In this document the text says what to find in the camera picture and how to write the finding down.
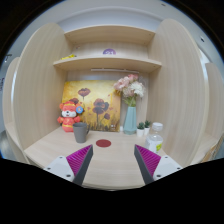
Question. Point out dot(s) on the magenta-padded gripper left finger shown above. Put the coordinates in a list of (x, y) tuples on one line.
[(78, 161)]

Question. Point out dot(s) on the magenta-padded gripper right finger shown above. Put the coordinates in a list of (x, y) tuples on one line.
[(149, 161)]

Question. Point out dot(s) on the clear plastic drink bottle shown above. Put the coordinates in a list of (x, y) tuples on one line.
[(154, 140)]

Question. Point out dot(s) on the grey ribbed mug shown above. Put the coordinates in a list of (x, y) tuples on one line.
[(80, 132)]

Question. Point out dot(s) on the flat round red coaster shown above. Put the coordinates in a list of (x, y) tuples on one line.
[(103, 143)]

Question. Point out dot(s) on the small succulent in white pot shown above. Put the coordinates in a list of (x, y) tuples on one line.
[(140, 131), (147, 126)]

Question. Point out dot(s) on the teal faceted vase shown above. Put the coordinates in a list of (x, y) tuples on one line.
[(130, 121)]

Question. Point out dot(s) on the red and orange plush toy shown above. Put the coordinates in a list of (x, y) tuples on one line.
[(68, 116)]

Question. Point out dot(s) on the yellow poppy flower painting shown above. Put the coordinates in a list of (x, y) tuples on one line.
[(96, 100)]

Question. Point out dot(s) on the pink and white flower bouquet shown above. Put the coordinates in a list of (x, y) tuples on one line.
[(130, 86)]

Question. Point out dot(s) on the white light bar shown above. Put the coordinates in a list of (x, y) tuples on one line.
[(115, 70)]

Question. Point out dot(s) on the light wood shelf unit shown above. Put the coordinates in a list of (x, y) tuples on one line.
[(106, 61)]

